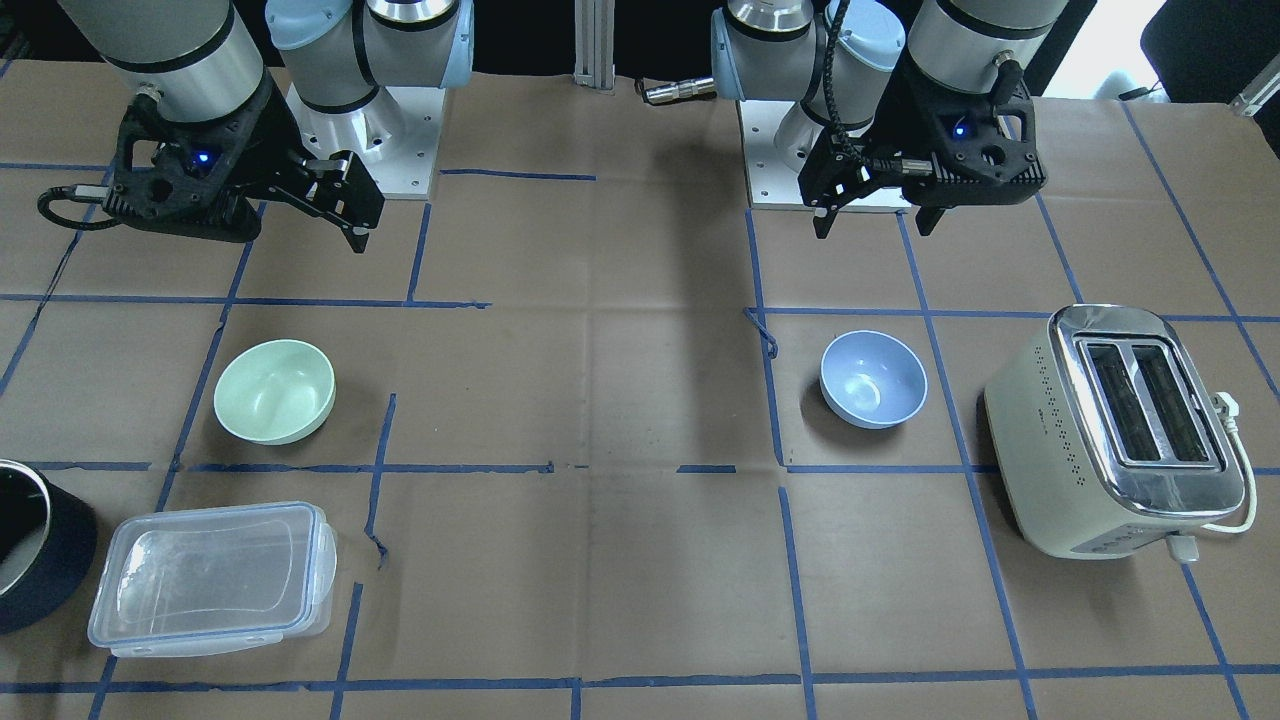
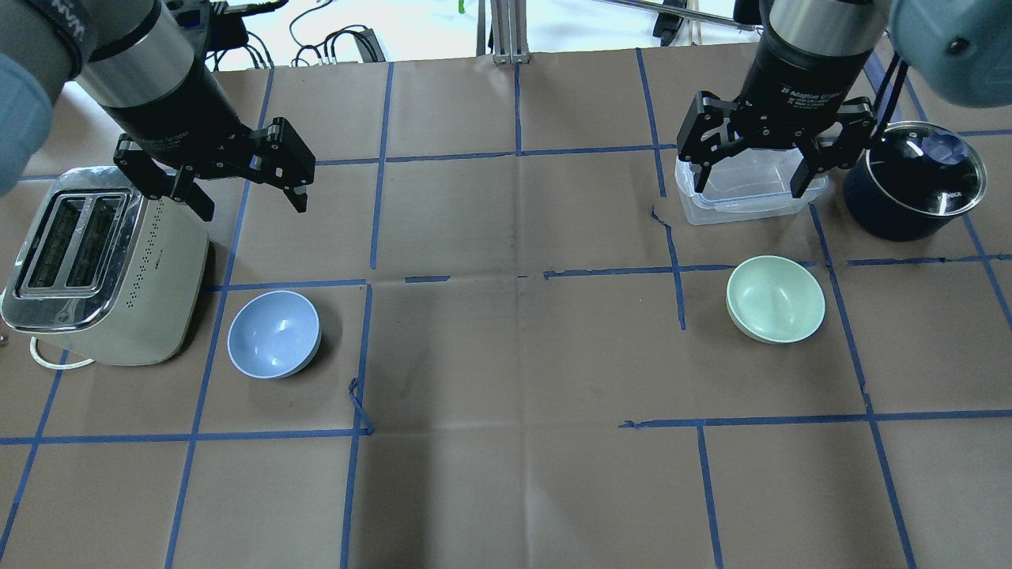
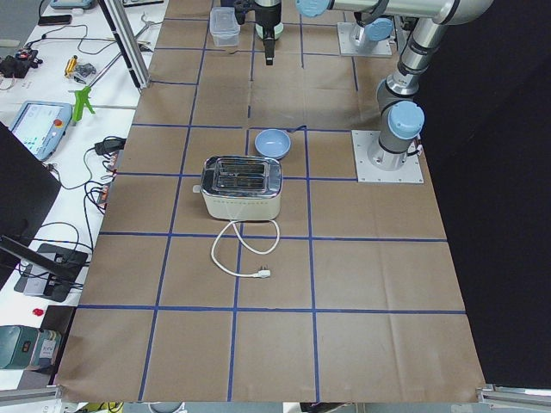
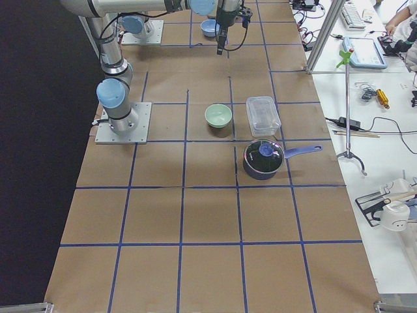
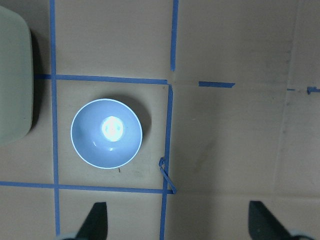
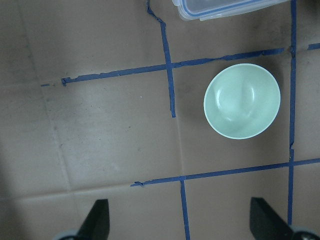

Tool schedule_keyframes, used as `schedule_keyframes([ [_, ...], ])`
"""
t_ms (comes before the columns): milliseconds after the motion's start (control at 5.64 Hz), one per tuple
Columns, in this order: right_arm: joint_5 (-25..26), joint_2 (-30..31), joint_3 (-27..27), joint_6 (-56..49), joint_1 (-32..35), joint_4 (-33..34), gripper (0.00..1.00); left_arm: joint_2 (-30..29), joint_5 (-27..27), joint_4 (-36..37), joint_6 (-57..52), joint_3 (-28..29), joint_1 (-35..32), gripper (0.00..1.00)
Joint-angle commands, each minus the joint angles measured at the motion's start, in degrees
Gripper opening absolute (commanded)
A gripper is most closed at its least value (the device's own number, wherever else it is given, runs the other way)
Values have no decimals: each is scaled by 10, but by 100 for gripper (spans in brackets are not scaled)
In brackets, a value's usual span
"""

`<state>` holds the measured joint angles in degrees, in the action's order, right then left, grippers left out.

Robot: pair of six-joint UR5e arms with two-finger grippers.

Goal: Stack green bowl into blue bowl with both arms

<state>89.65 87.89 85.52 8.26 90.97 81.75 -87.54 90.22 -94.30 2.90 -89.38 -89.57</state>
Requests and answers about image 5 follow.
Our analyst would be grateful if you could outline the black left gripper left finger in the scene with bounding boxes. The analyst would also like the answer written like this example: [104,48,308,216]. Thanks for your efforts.
[75,202,108,240]

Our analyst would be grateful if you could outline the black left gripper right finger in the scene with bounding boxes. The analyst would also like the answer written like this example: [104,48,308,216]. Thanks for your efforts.
[248,200,295,240]

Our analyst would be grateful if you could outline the blue bowl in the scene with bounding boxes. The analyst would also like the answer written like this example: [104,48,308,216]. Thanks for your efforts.
[70,98,143,170]

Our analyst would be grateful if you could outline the lower vertical blue tape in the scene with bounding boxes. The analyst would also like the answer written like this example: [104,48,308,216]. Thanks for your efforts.
[158,85,177,240]

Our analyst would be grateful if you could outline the torn blue tape bits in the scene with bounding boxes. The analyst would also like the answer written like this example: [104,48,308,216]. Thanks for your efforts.
[286,86,320,95]

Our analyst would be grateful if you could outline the upper horizontal blue tape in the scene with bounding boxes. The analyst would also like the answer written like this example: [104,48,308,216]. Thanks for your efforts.
[33,74,168,85]

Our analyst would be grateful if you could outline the short blue tape piece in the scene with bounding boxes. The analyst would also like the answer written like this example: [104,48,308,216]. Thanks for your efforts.
[198,81,235,89]

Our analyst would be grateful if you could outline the pale green tray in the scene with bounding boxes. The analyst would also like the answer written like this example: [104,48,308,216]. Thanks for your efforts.
[0,7,34,146]

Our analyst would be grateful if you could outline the long vertical blue tape left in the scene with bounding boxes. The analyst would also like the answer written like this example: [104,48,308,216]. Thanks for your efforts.
[49,0,61,236]

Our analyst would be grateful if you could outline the upper vertical blue tape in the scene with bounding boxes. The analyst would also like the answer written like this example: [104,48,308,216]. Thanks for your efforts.
[170,0,179,72]

